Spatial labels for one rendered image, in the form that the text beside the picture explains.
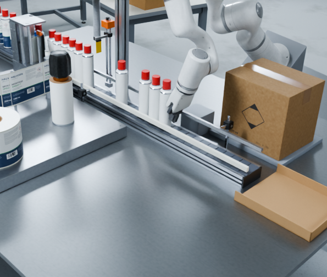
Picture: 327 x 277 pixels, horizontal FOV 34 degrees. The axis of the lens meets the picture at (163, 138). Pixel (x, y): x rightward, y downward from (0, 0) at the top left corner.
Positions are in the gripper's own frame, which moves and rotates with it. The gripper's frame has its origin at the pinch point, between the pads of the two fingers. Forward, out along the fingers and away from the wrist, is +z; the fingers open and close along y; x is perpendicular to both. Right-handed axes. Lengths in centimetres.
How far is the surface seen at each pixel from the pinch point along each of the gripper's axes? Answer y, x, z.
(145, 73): 1.1, -19.4, -7.2
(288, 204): 1, 57, -9
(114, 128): 16.5, -13.5, 11.8
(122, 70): 1.0, -31.1, 0.3
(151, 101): 2.8, -10.7, 0.0
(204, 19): -179, -118, 76
